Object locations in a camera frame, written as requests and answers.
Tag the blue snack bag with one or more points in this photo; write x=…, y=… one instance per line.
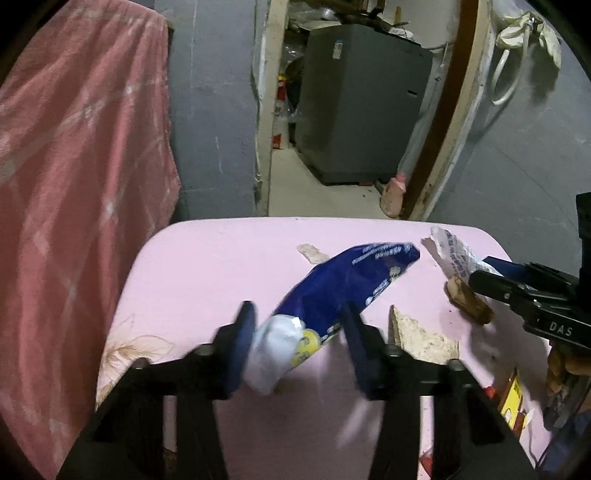
x=332, y=295

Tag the cream rubber glove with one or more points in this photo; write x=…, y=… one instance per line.
x=549, y=41
x=510, y=32

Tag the brown food piece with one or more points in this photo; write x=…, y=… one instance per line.
x=468, y=302

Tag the wooden door frame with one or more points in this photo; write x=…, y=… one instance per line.
x=265, y=115

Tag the red white bottle by door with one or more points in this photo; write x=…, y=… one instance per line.
x=280, y=115

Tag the white printed wrapper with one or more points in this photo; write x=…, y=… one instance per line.
x=455, y=256

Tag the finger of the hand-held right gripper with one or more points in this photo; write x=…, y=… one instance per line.
x=498, y=288
x=501, y=265

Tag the grey washing machine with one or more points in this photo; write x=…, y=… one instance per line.
x=360, y=106

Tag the pink floral tablecloth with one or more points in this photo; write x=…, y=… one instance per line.
x=207, y=267

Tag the pink bottle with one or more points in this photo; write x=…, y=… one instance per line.
x=395, y=196

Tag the bread slice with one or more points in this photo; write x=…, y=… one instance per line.
x=425, y=341

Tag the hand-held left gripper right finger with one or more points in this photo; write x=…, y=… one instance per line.
x=360, y=355

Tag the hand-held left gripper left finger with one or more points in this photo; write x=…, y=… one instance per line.
x=240, y=341

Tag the pink plaid cloth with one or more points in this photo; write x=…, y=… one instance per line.
x=78, y=184

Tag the yellow wrapper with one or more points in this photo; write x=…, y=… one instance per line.
x=511, y=397

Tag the person's right hand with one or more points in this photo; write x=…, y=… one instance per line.
x=565, y=367

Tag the small beige scrap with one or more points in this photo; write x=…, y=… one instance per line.
x=313, y=253

